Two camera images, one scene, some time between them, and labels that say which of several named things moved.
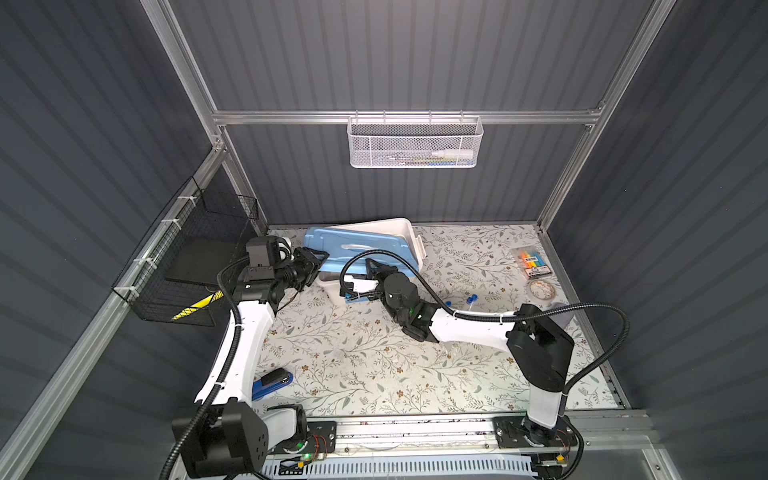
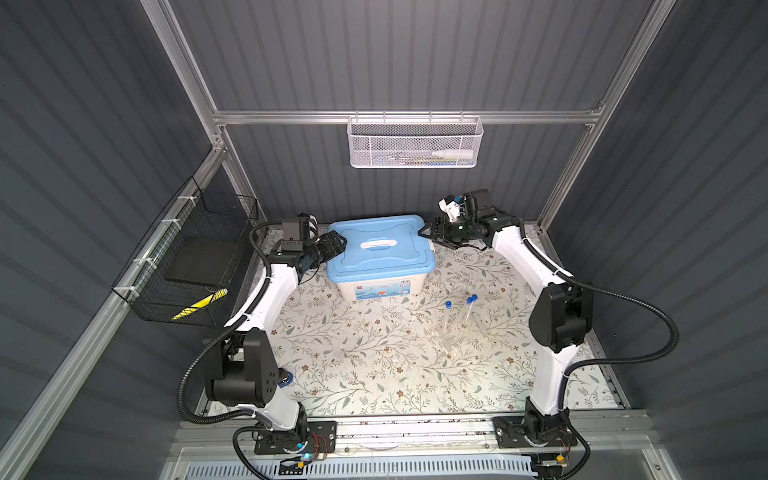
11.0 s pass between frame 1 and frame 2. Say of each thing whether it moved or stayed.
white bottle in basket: stayed
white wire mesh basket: stayed
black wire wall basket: stayed
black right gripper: moved
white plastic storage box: moved
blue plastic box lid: moved
